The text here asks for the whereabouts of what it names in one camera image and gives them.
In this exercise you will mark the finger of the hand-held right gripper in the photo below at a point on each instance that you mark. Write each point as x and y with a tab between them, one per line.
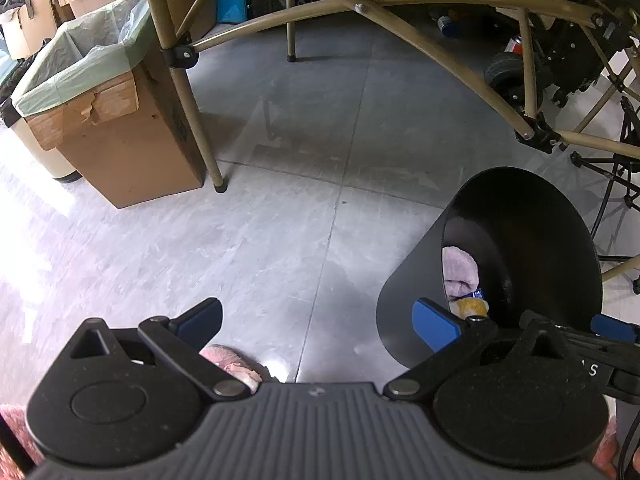
615	329

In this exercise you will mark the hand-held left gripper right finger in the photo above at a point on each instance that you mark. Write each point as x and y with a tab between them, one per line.
435	325

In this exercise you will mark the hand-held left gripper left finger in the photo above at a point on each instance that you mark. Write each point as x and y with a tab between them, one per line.
200	317

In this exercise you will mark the white plush hamster toy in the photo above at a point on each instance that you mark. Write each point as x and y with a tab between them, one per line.
472	306

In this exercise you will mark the purple fluffy towel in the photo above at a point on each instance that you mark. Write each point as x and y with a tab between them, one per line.
459	272

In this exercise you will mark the black trash bin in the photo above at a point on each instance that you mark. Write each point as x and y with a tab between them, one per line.
525	240

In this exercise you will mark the pink fuzzy slipper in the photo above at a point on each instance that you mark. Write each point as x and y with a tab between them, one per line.
227	357

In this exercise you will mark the pink fleece trouser leg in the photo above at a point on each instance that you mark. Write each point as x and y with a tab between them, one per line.
607	452
12	430

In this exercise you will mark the black tripod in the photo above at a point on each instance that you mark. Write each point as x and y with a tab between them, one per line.
582	160

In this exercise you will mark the cardboard box with liner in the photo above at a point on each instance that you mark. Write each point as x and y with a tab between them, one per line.
125	160

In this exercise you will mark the tan folding table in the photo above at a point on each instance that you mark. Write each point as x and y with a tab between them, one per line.
196	110

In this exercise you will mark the beige waste bin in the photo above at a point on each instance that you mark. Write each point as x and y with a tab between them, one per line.
40	152

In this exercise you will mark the black folding wagon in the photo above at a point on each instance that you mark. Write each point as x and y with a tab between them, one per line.
505	77

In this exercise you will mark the red can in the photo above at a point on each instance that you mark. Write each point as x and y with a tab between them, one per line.
516	45

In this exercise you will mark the green plastic bag liner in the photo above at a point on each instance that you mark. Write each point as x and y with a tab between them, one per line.
100	40

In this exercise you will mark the blue bottle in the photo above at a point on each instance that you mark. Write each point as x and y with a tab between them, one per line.
450	27

